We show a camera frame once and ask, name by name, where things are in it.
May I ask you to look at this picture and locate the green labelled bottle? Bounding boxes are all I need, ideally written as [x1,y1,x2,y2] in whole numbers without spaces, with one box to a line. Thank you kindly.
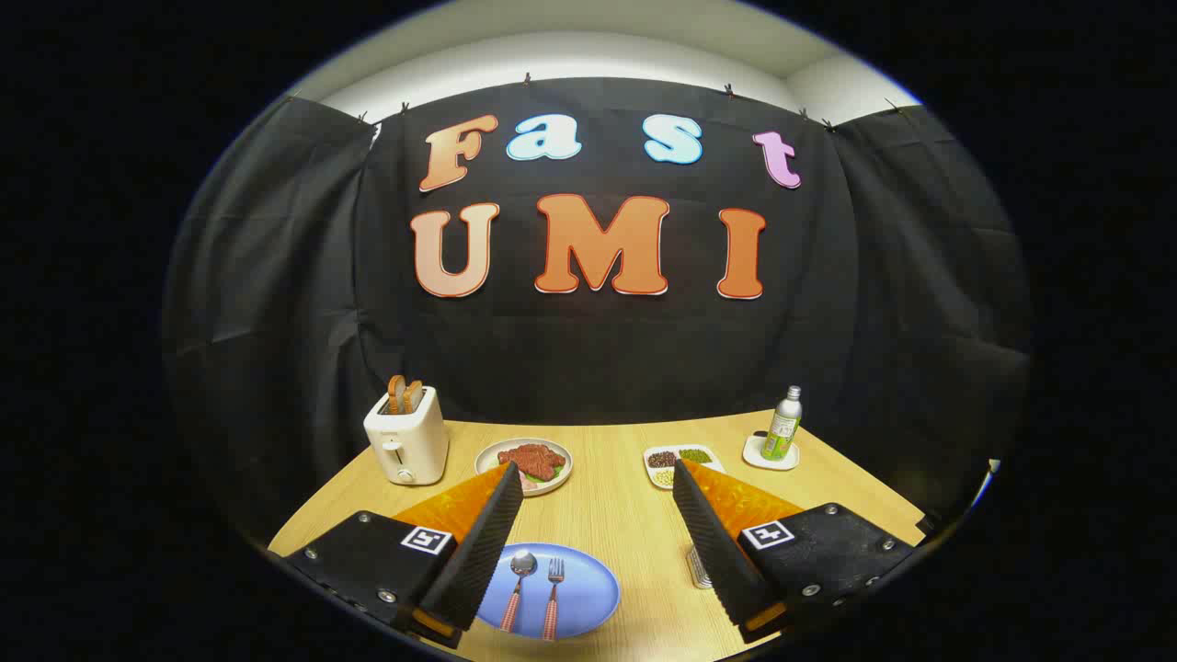
[760,386,804,462]

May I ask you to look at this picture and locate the checkered handle fork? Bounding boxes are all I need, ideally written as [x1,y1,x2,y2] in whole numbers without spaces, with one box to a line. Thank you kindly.
[541,557,566,643]

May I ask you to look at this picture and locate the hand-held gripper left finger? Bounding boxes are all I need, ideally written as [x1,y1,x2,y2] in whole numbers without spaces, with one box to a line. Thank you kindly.
[283,460,525,649]

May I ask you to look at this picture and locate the checkered handle spoon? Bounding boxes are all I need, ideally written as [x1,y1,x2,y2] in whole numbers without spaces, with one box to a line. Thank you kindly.
[499,550,539,633]

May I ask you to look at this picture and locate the black backdrop cloth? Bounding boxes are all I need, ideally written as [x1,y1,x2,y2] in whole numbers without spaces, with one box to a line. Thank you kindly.
[164,78,1031,543]

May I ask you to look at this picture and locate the white square coaster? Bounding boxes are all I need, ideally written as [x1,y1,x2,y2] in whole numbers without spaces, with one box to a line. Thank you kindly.
[743,432,800,472]

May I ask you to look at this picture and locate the white divided dish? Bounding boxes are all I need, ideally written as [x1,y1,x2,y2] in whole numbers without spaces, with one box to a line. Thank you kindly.
[643,445,727,490]

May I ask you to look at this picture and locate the blue round plate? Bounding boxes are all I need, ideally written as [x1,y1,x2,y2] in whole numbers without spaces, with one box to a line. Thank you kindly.
[474,542,622,642]

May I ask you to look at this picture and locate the grey oval plate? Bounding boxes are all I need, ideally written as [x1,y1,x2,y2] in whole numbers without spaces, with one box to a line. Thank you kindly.
[474,438,573,497]

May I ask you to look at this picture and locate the brown grilled meat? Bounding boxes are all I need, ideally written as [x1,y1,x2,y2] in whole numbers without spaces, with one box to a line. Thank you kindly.
[497,443,567,482]

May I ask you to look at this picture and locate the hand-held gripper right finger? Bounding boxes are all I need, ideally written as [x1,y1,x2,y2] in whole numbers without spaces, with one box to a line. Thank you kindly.
[672,458,916,645]

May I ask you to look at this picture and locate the white toaster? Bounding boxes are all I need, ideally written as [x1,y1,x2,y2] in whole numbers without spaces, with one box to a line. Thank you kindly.
[363,386,450,486]

